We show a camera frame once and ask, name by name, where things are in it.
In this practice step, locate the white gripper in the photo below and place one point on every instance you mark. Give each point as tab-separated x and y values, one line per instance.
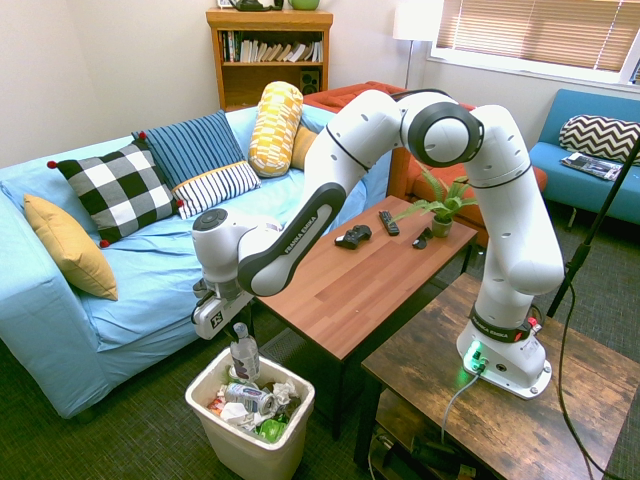
215	320

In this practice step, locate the clear plastic bottle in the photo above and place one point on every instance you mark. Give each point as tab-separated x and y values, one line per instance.
245	357

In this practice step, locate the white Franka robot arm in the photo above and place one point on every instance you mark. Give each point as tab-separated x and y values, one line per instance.
520	250

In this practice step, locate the white plastic trash bin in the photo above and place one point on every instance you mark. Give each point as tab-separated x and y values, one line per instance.
240	450

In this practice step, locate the green drink can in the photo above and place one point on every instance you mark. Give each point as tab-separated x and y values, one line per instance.
232	375

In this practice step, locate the dark floor vent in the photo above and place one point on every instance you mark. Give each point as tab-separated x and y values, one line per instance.
285	345

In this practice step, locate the light blue sofa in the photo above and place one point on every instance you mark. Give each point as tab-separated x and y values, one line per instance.
150	270

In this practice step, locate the red snack wrapper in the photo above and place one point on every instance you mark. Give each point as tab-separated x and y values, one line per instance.
216	402

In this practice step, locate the crushed white blue can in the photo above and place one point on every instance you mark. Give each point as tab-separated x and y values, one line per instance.
250	397

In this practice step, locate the crumpled white tissue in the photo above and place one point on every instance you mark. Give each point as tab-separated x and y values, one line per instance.
237	412

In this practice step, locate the crumpled white paper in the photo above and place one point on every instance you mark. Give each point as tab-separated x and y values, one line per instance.
285	391

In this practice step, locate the green plastic wrapper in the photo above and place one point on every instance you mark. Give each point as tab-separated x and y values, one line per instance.
271	430

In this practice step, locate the white navy striped pillow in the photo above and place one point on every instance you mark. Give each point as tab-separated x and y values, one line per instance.
220	187

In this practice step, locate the reddish wood coffee table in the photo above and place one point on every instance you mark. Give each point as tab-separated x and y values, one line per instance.
360	285

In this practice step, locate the mustard yellow pillow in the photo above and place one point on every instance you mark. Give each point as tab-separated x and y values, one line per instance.
70	250

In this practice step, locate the black white checkered pillow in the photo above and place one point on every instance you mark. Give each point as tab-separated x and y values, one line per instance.
120	190

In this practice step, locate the black game controller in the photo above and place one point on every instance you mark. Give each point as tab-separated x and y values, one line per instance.
355	236

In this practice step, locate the blue striped pillow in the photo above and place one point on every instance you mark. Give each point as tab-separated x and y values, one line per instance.
192	145

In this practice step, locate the orange striped pillow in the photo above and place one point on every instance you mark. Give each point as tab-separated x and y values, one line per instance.
302	147

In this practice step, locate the yellow patterned bolster pillow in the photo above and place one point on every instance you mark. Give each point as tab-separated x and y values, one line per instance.
275	130

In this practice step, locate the black remote control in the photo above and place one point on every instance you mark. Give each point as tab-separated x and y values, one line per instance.
389	222

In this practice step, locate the rustic dark wood table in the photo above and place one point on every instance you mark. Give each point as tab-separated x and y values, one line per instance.
425	360

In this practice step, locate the small black sunglasses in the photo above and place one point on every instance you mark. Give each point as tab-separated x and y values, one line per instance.
421	239

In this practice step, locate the orange ottoman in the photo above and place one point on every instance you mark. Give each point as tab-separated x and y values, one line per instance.
414	187

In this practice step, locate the wooden bookshelf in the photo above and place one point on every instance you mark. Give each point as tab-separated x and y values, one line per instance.
270	82

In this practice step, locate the orange armchair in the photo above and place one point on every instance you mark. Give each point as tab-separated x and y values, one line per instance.
320	98

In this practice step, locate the potted green fern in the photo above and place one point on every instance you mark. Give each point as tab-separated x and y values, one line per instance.
442	225

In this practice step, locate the black power equipment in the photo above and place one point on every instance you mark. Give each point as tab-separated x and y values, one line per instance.
425	452

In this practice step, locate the small black speaker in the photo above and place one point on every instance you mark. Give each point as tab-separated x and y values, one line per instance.
310	81

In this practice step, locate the row of books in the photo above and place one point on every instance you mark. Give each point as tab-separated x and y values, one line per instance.
270	51

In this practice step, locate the black white ornament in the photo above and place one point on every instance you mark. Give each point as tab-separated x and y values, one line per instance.
257	5

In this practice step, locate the green bowl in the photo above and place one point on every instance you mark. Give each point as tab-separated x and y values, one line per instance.
305	4

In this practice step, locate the white floor lamp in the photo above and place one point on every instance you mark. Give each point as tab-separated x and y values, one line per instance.
417	20

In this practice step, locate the blue bench sofa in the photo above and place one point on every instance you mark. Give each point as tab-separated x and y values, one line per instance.
575	195

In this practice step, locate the magazine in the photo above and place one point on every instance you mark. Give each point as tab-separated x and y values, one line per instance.
590	166

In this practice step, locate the black white chevron pillow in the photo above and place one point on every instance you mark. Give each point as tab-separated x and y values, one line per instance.
600	137

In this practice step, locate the wooden window blinds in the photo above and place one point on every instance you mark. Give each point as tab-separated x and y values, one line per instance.
540	30

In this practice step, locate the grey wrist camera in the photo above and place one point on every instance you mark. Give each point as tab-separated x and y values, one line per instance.
200	287

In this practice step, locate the black camera stand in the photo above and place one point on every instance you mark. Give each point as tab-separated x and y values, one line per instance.
582	250

